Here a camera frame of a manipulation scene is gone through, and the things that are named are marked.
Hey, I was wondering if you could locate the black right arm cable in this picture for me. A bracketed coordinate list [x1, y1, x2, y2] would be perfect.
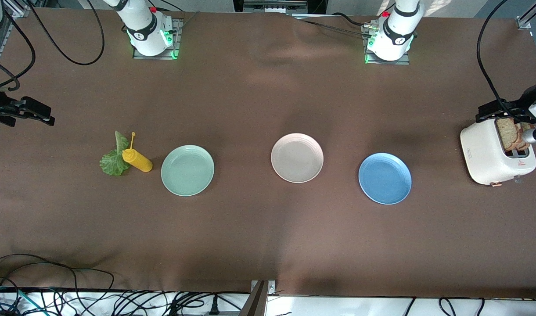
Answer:
[0, 0, 106, 90]

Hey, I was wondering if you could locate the black equipment stand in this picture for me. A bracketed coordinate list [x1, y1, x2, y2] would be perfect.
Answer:
[233, 0, 327, 14]

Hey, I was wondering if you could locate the teal cable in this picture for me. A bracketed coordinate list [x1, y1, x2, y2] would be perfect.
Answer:
[0, 285, 38, 316]

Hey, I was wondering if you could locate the long black loose cable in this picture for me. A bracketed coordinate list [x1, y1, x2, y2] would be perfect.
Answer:
[0, 254, 115, 303]

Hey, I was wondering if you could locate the blue plate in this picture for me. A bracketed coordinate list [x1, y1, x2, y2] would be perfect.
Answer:
[358, 152, 412, 205]

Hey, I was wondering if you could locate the black base power cable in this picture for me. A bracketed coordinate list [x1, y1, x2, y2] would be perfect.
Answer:
[294, 12, 376, 40]

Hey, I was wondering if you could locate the brown bread slice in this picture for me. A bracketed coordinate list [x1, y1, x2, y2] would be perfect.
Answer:
[516, 121, 536, 151]
[496, 118, 521, 153]

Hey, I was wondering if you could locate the yellow mustard squeeze bottle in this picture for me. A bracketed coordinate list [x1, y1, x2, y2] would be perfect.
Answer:
[122, 132, 154, 172]

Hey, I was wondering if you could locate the brown table cloth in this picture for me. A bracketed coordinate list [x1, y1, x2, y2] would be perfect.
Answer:
[0, 8, 536, 299]

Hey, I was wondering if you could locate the aluminium frame profile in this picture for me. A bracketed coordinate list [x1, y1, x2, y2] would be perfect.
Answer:
[516, 0, 536, 30]
[2, 0, 31, 18]

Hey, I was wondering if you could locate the beige plate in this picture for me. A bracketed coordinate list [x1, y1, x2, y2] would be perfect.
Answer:
[270, 133, 324, 183]

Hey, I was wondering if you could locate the green lettuce leaf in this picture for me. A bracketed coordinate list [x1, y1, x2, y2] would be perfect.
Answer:
[99, 130, 132, 176]

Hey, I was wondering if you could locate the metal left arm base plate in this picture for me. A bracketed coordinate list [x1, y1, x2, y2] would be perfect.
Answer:
[362, 24, 411, 65]

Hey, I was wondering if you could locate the metal frame post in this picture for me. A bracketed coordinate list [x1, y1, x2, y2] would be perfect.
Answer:
[239, 280, 277, 316]

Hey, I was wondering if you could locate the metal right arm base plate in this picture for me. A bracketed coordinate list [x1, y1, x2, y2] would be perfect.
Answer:
[133, 18, 183, 60]

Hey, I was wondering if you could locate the white toaster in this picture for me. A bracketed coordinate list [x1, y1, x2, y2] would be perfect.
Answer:
[460, 112, 536, 187]

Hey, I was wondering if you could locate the green plate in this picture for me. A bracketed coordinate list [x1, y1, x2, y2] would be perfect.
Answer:
[161, 145, 215, 197]

